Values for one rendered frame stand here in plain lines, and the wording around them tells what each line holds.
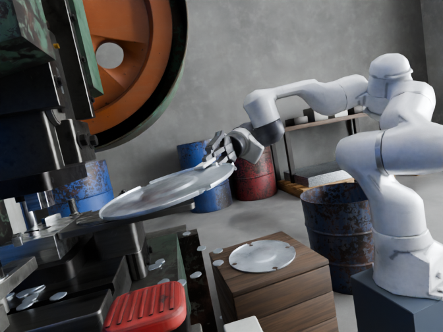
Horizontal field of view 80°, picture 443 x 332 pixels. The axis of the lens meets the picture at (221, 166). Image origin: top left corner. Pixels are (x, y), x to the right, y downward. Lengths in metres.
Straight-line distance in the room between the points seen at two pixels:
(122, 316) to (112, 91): 0.79
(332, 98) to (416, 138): 0.35
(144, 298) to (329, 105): 0.81
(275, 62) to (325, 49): 0.83
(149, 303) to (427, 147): 0.59
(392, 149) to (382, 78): 0.32
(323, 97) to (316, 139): 3.52
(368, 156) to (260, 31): 3.80
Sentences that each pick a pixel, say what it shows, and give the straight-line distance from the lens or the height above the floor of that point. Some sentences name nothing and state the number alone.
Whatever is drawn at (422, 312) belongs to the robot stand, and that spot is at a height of 0.44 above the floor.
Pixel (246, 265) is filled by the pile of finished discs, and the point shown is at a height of 0.35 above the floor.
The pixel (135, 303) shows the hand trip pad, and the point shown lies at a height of 0.76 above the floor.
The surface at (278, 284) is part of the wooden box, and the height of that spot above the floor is 0.32.
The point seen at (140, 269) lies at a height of 0.67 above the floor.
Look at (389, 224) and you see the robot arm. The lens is 0.75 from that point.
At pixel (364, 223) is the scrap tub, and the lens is 1.44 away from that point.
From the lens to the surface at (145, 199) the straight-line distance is 0.55.
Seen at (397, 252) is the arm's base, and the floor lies 0.55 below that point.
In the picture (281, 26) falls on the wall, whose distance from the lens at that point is 4.53.
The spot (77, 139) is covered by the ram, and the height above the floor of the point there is 0.94.
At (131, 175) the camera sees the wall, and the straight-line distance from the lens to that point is 3.94.
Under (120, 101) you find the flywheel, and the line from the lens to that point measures 0.93.
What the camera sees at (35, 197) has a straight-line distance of 0.61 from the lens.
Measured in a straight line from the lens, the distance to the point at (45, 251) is 0.57.
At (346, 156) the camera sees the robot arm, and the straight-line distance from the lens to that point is 0.74.
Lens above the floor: 0.90
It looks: 6 degrees down
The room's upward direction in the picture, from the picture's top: 11 degrees counter-clockwise
